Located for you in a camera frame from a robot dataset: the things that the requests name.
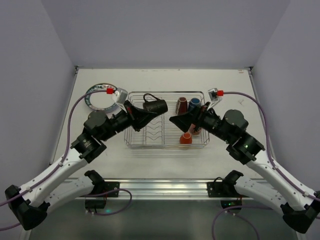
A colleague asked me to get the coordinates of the red orange cup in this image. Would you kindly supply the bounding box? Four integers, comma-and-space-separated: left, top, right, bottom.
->
179, 132, 193, 145

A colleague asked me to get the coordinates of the black cup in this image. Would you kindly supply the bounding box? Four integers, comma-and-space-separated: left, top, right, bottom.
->
142, 93, 168, 115

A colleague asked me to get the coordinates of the green rimmed printed plate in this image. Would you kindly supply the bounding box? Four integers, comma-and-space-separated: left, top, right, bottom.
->
84, 83, 118, 113

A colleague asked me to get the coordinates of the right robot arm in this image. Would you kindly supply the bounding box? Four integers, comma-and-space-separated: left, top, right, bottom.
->
169, 105, 320, 234

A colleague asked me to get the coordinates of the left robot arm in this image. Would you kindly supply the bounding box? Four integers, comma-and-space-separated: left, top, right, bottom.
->
4, 99, 168, 231

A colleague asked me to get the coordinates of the pink cup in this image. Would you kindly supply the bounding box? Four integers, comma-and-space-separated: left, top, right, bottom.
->
188, 124, 202, 136

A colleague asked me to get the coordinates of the dark brown cup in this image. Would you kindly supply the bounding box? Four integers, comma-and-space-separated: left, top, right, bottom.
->
175, 97, 188, 115

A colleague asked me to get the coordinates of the blue cup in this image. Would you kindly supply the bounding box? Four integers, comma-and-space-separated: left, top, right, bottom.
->
188, 97, 201, 112

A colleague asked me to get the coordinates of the wire dish rack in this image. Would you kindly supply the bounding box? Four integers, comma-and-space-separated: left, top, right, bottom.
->
124, 91, 210, 149

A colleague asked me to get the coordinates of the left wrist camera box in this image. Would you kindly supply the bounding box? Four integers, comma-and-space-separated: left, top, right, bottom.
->
106, 87, 128, 113

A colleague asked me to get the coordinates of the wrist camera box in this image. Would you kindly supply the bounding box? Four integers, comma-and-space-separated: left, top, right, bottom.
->
106, 87, 128, 113
207, 88, 224, 109

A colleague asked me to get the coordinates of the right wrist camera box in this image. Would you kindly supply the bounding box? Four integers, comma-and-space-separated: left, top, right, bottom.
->
207, 88, 224, 109

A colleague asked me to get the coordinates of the aluminium rail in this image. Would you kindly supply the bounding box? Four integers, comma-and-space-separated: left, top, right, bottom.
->
59, 178, 297, 201

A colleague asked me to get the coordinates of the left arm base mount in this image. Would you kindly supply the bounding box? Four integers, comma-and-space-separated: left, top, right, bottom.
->
84, 181, 120, 212

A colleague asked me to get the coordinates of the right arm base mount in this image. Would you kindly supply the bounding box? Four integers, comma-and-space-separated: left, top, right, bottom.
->
206, 176, 243, 209

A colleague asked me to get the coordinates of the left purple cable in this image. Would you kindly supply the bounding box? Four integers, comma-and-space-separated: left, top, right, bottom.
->
0, 89, 133, 231

